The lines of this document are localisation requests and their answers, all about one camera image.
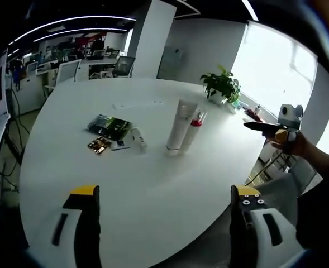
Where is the person's dark shirt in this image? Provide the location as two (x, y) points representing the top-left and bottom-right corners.
(295, 133), (329, 252)

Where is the long ceiling light strip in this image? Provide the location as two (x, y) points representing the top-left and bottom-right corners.
(241, 0), (259, 22)
(8, 16), (137, 45)

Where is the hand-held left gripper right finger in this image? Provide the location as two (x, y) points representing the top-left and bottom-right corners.
(230, 184), (307, 268)

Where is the bright window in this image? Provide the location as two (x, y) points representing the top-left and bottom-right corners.
(231, 21), (320, 123)

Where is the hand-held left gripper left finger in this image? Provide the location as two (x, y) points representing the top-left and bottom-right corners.
(27, 184), (102, 268)

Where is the gold brown skincare sachet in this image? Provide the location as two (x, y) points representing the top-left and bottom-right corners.
(87, 136), (111, 155)

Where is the green black skincare sachet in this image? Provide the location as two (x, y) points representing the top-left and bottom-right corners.
(85, 113), (132, 140)

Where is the grey mesh chair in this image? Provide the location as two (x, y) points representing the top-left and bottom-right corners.
(255, 164), (318, 224)

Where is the dark red pouch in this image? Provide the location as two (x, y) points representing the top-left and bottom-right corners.
(244, 108), (264, 122)

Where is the white office desk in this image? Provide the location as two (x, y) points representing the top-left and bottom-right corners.
(88, 57), (117, 79)

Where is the person's right hand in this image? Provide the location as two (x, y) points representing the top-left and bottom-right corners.
(272, 131), (312, 157)

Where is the dark mesh office chair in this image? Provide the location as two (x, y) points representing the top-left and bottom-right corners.
(113, 55), (136, 78)

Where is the small white skincare bottle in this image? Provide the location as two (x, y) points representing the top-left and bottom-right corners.
(132, 127), (149, 153)

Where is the potted green plant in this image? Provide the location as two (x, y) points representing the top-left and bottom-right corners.
(199, 64), (242, 106)

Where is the large white skincare tube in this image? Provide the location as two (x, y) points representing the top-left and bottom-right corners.
(165, 98), (199, 156)

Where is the small blue white skincare sachet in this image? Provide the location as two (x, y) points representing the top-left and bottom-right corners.
(111, 140), (131, 151)

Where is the red-capped clear tube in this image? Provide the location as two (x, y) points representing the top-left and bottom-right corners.
(182, 109), (209, 154)

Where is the white mesh office chair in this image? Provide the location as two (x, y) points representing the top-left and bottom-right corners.
(55, 59), (83, 83)

